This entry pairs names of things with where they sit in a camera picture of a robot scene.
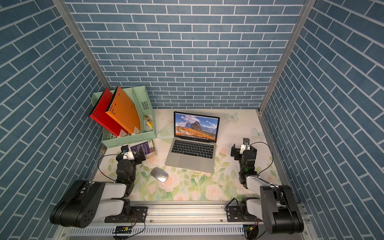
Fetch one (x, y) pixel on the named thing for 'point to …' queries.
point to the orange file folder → (121, 109)
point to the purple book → (148, 147)
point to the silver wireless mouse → (159, 174)
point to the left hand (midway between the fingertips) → (136, 148)
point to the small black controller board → (123, 229)
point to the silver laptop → (193, 147)
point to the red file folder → (99, 115)
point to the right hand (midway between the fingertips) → (244, 145)
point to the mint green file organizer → (140, 100)
